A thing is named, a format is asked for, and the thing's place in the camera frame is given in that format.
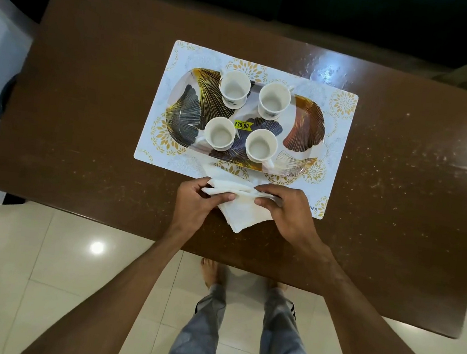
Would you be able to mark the person's right hand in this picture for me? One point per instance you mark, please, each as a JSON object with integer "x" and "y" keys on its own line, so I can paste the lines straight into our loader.
{"x": 294, "y": 217}

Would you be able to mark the person's left hand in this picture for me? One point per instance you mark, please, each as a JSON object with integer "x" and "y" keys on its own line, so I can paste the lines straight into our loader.
{"x": 190, "y": 205}

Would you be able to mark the person's left thumb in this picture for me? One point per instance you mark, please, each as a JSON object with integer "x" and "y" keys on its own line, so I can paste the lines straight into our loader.
{"x": 221, "y": 200}

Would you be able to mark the person's right thumb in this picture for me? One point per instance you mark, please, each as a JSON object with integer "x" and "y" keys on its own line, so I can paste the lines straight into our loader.
{"x": 264, "y": 202}

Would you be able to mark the white paper napkin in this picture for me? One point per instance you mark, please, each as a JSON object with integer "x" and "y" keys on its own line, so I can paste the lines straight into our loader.
{"x": 242, "y": 211}

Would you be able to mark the person's right forearm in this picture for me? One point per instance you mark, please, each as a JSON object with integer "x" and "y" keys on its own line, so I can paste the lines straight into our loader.
{"x": 363, "y": 324}

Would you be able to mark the person's left forearm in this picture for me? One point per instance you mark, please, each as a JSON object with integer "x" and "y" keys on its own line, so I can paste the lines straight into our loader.
{"x": 119, "y": 292}

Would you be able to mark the white ceramic cup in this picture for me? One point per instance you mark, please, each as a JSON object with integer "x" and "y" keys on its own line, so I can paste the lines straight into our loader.
{"x": 219, "y": 133}
{"x": 235, "y": 87}
{"x": 261, "y": 145}
{"x": 274, "y": 99}

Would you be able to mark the person's left foot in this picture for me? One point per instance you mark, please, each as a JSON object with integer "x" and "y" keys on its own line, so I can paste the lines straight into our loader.
{"x": 208, "y": 272}

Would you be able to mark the person's foot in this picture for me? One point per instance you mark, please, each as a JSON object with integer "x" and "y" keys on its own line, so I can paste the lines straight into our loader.
{"x": 279, "y": 287}
{"x": 208, "y": 272}

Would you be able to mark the yellow sticker label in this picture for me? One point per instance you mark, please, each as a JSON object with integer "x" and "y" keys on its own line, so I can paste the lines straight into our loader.
{"x": 243, "y": 125}

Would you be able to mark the leaf print serving tray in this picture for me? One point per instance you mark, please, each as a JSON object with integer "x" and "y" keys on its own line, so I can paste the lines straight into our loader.
{"x": 302, "y": 128}

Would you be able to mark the person's right foot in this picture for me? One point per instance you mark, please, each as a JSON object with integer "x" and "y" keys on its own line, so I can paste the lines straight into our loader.
{"x": 279, "y": 287}

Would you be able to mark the white gold floral placemat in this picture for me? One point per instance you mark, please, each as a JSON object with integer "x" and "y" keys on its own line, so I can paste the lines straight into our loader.
{"x": 337, "y": 153}

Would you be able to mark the grey trousers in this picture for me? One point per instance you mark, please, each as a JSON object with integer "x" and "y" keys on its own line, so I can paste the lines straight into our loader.
{"x": 198, "y": 339}

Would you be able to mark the dark sofa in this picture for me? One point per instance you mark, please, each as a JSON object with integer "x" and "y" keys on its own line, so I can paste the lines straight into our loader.
{"x": 320, "y": 8}

